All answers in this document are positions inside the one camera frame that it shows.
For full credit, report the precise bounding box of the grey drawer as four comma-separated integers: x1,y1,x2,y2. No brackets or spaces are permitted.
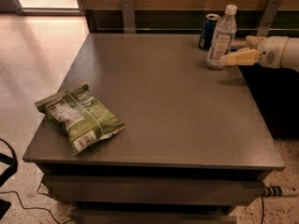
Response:
44,175,263,206
67,209,236,224

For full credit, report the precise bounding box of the green jalapeno chip bag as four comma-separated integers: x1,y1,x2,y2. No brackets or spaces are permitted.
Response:
36,82,125,155

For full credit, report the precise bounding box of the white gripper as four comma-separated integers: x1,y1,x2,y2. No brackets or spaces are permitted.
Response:
220,35,290,69

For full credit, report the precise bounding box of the blue soda can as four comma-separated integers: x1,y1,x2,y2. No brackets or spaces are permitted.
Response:
198,13,221,50

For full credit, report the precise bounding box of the black floor cable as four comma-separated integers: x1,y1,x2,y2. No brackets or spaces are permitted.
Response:
0,189,74,224

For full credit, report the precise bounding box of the striped cable connector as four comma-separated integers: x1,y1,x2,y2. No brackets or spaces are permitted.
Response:
263,186,299,197

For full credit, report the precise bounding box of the left metal wall bracket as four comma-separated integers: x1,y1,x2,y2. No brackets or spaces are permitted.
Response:
121,0,135,34

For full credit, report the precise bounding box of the lower grey drawer front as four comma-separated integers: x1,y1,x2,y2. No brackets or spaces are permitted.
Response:
67,209,236,224

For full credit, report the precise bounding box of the upper grey drawer front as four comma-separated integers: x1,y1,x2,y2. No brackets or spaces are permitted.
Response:
44,175,263,206

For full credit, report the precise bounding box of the metal wall bracket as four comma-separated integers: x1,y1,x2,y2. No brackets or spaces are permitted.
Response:
256,0,282,37
121,0,135,34

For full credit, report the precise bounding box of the black chair base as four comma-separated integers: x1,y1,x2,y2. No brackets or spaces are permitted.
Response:
0,138,18,220

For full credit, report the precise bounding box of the grey drawer cabinet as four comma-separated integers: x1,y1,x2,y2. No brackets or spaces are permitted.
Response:
23,34,284,216

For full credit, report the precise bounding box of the clear plastic water bottle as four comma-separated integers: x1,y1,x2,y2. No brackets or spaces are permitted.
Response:
206,5,237,70

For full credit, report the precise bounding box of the right metal wall bracket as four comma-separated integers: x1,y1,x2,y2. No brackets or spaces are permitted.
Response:
256,0,282,37

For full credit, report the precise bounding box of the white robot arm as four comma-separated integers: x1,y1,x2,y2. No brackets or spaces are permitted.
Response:
220,35,299,72

